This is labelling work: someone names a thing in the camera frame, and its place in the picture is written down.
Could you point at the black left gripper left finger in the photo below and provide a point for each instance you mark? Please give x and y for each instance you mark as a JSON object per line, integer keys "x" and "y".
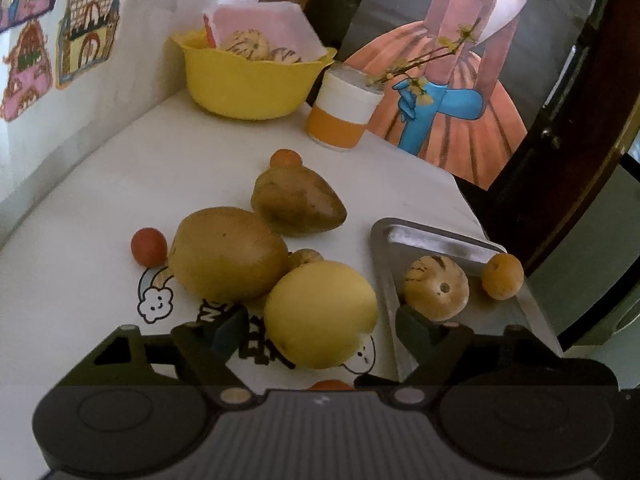
{"x": 204, "y": 348}

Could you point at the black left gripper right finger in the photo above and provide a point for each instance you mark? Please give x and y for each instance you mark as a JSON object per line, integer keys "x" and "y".
{"x": 430, "y": 354}

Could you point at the striped pepino melon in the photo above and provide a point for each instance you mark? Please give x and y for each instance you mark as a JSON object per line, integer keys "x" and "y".
{"x": 436, "y": 287}
{"x": 250, "y": 44}

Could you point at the large brown pear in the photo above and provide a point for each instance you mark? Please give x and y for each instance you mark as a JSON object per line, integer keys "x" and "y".
{"x": 227, "y": 254}

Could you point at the brownish orange round fruit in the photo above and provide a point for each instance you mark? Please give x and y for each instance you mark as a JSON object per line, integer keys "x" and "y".
{"x": 502, "y": 277}

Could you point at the yellow lemon fruit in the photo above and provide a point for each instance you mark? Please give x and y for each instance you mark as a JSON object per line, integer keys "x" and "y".
{"x": 318, "y": 314}

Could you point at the red cherry tomato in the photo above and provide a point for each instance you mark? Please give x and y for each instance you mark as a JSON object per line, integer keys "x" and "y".
{"x": 149, "y": 247}

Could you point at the small brown kiwi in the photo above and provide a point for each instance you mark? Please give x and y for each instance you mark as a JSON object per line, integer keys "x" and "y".
{"x": 303, "y": 256}

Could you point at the small orange kumquat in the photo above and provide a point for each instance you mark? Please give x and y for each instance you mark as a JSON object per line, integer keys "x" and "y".
{"x": 285, "y": 158}

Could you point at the small orange tangerine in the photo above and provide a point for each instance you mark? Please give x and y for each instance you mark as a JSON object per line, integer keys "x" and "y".
{"x": 331, "y": 385}

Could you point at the white orange cup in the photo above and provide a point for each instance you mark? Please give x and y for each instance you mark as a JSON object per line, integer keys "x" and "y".
{"x": 344, "y": 106}

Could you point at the yellow plastic bowl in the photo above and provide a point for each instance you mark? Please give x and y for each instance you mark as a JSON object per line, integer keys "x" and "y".
{"x": 227, "y": 85}

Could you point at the yellow flower twig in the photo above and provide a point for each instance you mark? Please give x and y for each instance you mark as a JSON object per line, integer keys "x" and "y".
{"x": 447, "y": 48}

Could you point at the girl in dress poster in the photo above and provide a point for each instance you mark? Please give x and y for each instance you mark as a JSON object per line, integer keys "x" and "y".
{"x": 487, "y": 97}

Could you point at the striped pepino melon in bowl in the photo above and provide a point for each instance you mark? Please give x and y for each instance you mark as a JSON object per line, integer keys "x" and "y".
{"x": 250, "y": 44}

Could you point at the pink white foam tray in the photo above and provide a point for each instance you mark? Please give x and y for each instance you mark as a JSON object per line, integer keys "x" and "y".
{"x": 283, "y": 23}

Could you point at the house drawings paper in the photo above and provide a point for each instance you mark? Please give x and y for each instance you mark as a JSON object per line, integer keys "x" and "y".
{"x": 56, "y": 42}

